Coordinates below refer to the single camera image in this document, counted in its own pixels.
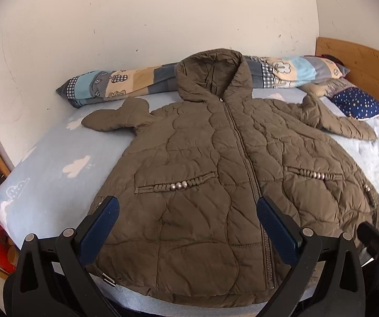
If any beige pillow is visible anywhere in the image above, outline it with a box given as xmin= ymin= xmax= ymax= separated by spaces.
xmin=300 ymin=82 xmax=329 ymax=97

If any wooden headboard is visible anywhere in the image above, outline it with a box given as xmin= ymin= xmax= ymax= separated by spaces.
xmin=315 ymin=37 xmax=379 ymax=113

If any brown quilted blanket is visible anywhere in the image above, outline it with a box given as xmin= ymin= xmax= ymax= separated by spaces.
xmin=81 ymin=48 xmax=379 ymax=307

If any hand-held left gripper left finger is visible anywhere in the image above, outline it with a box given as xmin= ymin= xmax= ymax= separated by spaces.
xmin=3 ymin=195 xmax=120 ymax=317

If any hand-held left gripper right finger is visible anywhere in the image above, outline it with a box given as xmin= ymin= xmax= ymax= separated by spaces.
xmin=256 ymin=195 xmax=367 ymax=317

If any grey printed pillow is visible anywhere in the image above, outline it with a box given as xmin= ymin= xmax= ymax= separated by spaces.
xmin=322 ymin=78 xmax=355 ymax=97

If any navy star print pillow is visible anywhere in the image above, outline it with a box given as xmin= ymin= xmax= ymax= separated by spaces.
xmin=330 ymin=87 xmax=379 ymax=120

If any dark red cloth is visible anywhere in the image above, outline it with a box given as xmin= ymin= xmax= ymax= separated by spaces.
xmin=320 ymin=54 xmax=345 ymax=67

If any patchwork cartoon long pillow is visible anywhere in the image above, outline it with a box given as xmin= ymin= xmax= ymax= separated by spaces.
xmin=56 ymin=54 xmax=351 ymax=109

